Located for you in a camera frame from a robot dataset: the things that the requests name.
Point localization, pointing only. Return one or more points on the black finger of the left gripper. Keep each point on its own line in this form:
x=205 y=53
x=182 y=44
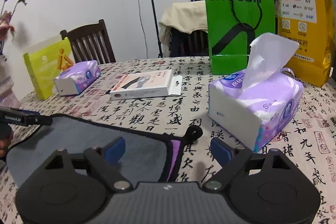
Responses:
x=23 y=117

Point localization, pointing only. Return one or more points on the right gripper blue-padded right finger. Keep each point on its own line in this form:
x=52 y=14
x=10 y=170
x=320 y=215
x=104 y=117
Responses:
x=245 y=171

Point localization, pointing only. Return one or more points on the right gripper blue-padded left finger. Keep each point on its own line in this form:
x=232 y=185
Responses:
x=93 y=170

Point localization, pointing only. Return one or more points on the purple and grey towel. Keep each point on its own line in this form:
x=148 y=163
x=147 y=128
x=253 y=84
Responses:
x=137 y=155

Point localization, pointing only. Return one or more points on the person's hand at left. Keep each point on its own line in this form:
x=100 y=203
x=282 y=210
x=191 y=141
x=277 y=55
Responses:
x=6 y=138

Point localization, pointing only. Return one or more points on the pink glittery vase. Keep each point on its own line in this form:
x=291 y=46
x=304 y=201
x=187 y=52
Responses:
x=8 y=98

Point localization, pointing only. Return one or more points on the closed purple tissue pack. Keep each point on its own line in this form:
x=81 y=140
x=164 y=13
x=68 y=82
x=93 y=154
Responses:
x=77 y=78

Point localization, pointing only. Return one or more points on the lime green snack box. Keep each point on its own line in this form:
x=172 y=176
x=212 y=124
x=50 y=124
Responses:
x=46 y=60

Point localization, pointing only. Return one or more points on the open purple tissue pack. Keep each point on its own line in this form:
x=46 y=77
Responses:
x=255 y=104

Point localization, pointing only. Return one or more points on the white flat product box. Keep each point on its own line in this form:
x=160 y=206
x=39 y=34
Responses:
x=149 y=84

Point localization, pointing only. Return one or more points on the dark wooden slatted chair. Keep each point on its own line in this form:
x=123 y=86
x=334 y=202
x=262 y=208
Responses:
x=90 y=42

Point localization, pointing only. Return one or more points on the dark chair with cream cloth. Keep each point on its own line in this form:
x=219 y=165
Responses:
x=183 y=44

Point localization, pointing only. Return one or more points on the dried pink roses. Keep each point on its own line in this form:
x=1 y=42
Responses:
x=6 y=18

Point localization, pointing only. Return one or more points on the cream cloth on chair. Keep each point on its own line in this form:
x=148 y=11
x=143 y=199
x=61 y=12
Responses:
x=185 y=17

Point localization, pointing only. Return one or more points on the green mucun paper bag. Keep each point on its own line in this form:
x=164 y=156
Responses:
x=232 y=27

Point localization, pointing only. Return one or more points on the yellow printed paper bag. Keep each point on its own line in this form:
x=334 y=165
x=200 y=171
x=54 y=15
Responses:
x=311 y=24

